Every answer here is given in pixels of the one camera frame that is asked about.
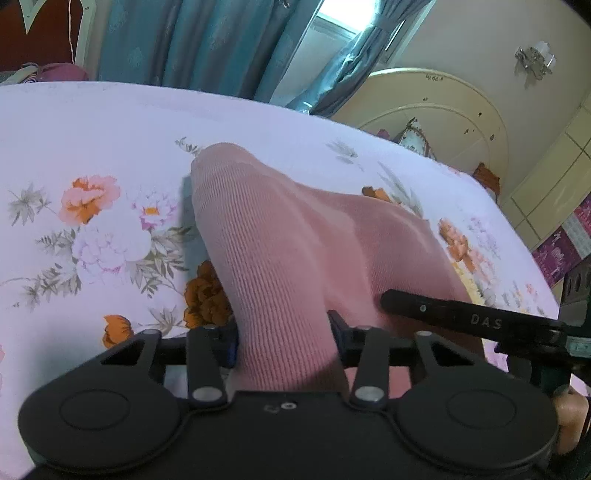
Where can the floral bed sheet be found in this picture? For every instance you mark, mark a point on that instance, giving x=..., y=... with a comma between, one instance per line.
x=92, y=138

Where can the wide blue curtain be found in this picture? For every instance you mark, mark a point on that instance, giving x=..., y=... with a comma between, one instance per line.
x=203, y=41

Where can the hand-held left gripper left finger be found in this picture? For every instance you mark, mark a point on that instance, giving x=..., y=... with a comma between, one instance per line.
x=233, y=346

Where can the tied blue curtain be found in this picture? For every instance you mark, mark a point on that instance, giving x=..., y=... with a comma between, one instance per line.
x=364, y=55

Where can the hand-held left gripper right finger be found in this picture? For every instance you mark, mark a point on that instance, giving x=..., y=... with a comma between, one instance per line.
x=339, y=339

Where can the patterned cushion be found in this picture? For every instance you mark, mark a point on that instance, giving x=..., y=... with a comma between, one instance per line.
x=418, y=138

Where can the glass wall lamp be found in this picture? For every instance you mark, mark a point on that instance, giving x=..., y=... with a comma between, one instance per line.
x=535, y=57

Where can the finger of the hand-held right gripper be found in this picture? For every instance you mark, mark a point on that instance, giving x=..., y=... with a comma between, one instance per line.
x=438, y=311

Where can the red headboard with white trim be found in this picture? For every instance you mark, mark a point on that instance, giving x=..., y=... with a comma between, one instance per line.
x=41, y=37

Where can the round cream headboard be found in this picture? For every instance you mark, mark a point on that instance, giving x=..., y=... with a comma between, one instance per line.
x=452, y=120

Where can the bright window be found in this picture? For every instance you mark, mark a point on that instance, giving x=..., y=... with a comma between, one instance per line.
x=330, y=32

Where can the cream wardrobe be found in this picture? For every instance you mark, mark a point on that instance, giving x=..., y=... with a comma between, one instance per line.
x=549, y=184

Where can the person's right hand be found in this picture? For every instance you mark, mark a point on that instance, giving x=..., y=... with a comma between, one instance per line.
x=572, y=420

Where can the pile of clothes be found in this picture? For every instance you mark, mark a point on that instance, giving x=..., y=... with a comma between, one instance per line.
x=51, y=73

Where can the pink knit sweater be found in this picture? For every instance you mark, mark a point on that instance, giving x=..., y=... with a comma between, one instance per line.
x=286, y=249

